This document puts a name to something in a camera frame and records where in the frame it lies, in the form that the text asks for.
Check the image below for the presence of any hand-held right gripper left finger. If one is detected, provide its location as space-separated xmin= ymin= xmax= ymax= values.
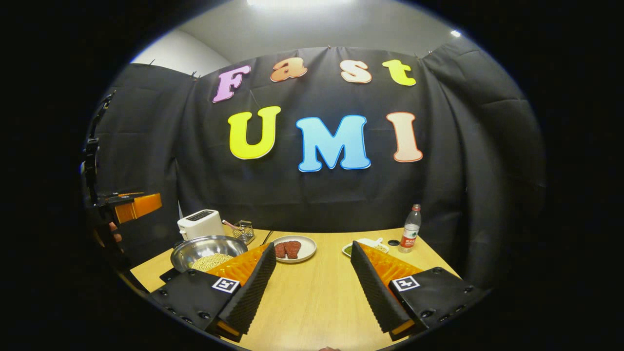
xmin=149 ymin=242 xmax=277 ymax=342

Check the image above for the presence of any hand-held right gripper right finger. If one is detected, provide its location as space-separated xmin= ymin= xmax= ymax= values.
xmin=350 ymin=240 xmax=490 ymax=342

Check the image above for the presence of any stainless steel pot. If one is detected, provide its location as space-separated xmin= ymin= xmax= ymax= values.
xmin=170 ymin=235 xmax=249 ymax=273

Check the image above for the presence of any pile of soybeans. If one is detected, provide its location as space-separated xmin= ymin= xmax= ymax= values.
xmin=191 ymin=253 xmax=234 ymax=272

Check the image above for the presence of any white divided dish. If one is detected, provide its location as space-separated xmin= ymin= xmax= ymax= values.
xmin=342 ymin=238 xmax=390 ymax=257

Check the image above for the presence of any white toaster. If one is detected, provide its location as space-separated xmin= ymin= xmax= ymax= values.
xmin=177 ymin=209 xmax=225 ymax=241

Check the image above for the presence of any white round plate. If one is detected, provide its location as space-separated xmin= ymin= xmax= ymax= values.
xmin=271 ymin=235 xmax=317 ymax=264

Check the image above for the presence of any clear plastic water bottle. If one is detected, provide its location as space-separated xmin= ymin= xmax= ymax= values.
xmin=399 ymin=204 xmax=422 ymax=253

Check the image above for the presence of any large ceiling light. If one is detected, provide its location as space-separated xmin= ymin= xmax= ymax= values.
xmin=246 ymin=0 xmax=352 ymax=8

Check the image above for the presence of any wire utensil holder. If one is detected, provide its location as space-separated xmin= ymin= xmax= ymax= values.
xmin=232 ymin=220 xmax=255 ymax=245

